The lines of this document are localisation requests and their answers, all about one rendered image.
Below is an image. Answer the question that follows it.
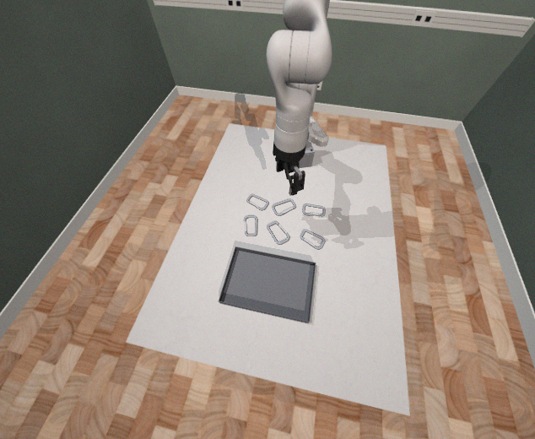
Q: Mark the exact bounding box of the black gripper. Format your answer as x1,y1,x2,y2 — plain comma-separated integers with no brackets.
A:
273,141,306,196

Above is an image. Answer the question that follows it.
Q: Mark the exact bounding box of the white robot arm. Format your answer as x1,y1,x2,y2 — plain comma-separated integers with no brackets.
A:
267,0,332,153

